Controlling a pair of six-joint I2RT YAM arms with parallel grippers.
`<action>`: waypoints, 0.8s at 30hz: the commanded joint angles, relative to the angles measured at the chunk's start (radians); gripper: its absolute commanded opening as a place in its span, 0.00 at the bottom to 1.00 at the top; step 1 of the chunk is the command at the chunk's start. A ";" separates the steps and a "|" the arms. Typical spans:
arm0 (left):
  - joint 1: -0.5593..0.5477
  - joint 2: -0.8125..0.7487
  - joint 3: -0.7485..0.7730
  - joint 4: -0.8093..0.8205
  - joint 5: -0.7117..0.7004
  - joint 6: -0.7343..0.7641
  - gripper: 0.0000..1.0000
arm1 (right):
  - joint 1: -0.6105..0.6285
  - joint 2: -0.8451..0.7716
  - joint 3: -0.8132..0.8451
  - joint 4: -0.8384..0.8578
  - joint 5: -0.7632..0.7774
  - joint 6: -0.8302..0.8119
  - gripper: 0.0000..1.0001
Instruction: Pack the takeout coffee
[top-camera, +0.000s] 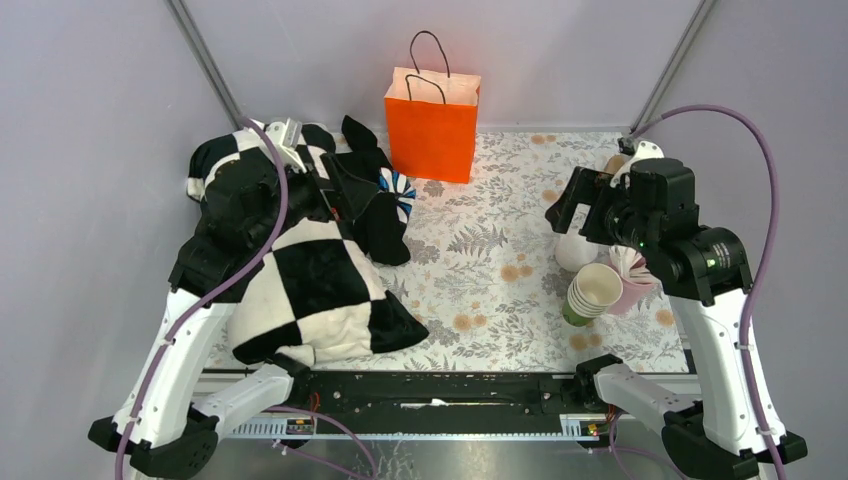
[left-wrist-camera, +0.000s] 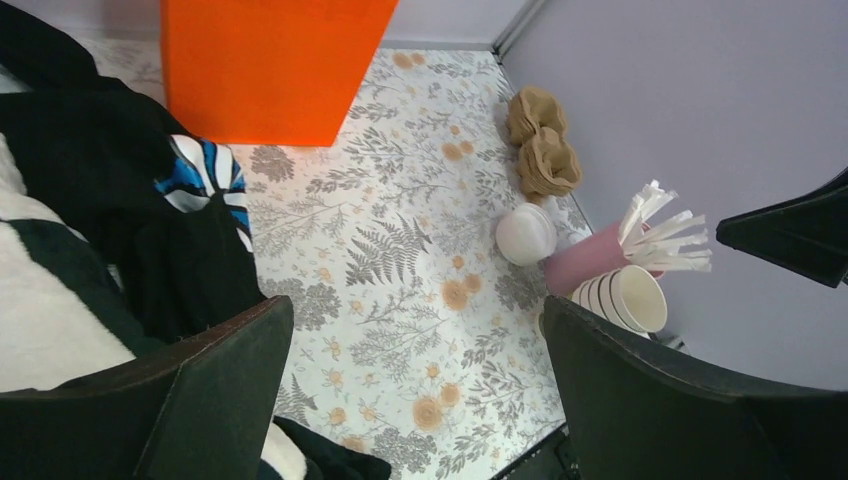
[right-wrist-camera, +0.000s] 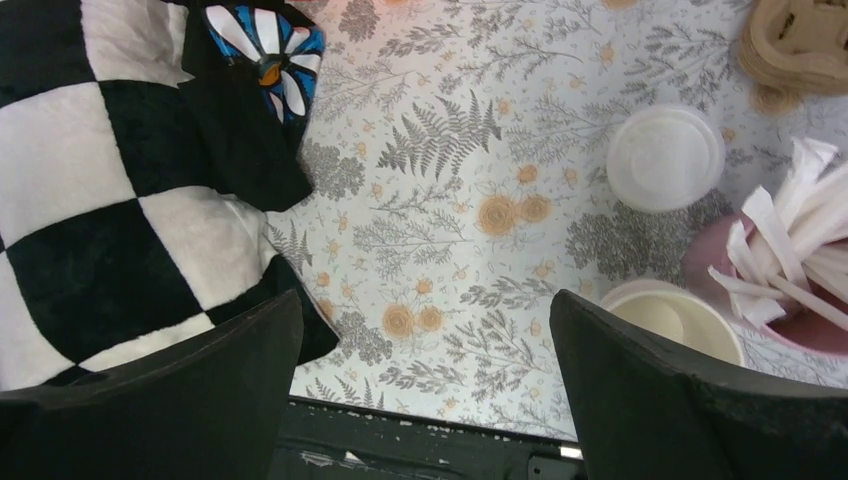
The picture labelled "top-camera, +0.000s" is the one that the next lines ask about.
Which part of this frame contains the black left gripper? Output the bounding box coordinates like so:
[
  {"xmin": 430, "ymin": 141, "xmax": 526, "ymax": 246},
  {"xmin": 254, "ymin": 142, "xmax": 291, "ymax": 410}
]
[{"xmin": 250, "ymin": 151, "xmax": 380, "ymax": 248}]

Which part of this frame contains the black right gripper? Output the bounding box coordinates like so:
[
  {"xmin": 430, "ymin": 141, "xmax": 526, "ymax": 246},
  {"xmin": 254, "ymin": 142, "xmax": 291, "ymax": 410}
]
[{"xmin": 544, "ymin": 165, "xmax": 657, "ymax": 254}]

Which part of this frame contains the brown cardboard cup carrier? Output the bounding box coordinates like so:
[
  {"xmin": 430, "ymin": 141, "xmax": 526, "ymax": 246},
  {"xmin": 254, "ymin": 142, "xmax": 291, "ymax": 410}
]
[{"xmin": 603, "ymin": 154, "xmax": 629, "ymax": 175}]

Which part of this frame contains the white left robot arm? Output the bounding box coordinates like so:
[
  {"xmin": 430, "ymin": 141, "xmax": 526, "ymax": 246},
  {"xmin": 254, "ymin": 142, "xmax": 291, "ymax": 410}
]
[{"xmin": 89, "ymin": 119, "xmax": 396, "ymax": 479}]

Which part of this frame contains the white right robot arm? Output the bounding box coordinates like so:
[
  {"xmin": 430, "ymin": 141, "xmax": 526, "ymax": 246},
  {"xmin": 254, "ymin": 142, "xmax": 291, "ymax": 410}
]
[{"xmin": 545, "ymin": 142, "xmax": 808, "ymax": 479}]

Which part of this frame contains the blue white striped cloth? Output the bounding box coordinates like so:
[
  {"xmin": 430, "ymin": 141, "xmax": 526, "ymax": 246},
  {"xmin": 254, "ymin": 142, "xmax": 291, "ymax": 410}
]
[{"xmin": 378, "ymin": 168, "xmax": 417, "ymax": 224}]

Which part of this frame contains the black white checkered blanket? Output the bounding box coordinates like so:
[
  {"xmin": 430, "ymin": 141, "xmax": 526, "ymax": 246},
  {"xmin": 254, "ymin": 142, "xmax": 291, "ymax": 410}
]
[{"xmin": 169, "ymin": 124, "xmax": 429, "ymax": 365}]

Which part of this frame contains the stack of green paper cups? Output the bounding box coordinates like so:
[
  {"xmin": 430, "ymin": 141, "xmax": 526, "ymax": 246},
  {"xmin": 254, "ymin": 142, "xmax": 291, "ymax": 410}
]
[{"xmin": 561, "ymin": 263, "xmax": 623, "ymax": 327}]

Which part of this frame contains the pink cup of stirrers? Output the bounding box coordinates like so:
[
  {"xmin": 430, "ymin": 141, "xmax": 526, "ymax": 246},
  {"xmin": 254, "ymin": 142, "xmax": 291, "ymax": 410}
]
[{"xmin": 608, "ymin": 246, "xmax": 660, "ymax": 315}]

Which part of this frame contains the orange paper bag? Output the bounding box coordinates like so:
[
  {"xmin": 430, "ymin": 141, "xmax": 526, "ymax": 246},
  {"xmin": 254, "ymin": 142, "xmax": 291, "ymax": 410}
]
[{"xmin": 384, "ymin": 30, "xmax": 481, "ymax": 184}]

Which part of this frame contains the floral table mat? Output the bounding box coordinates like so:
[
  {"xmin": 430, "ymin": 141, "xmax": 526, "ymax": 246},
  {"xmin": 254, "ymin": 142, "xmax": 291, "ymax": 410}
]
[{"xmin": 201, "ymin": 131, "xmax": 690, "ymax": 374}]

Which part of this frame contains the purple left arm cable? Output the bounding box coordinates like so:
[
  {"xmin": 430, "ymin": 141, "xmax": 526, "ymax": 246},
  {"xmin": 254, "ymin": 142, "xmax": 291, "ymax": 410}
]
[{"xmin": 113, "ymin": 117, "xmax": 291, "ymax": 480}]

